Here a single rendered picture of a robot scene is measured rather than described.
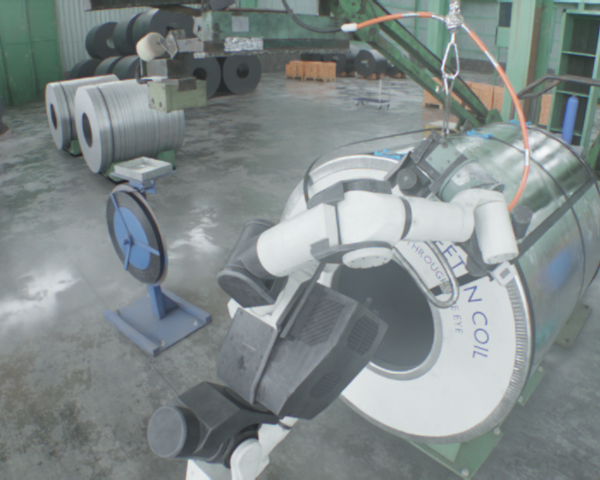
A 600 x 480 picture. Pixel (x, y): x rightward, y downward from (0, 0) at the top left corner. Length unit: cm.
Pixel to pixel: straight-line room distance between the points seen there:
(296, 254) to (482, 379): 96
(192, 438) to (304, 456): 125
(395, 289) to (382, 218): 147
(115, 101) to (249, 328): 519
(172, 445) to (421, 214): 64
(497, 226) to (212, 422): 67
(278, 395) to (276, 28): 132
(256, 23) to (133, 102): 443
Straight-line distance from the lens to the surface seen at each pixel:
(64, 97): 808
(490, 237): 77
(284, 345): 91
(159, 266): 251
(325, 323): 87
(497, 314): 136
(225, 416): 93
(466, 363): 150
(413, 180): 118
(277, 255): 73
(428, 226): 67
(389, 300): 205
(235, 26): 162
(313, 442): 216
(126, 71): 1262
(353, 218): 65
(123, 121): 586
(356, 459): 211
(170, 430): 92
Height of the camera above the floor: 172
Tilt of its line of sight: 26 degrees down
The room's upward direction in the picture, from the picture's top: straight up
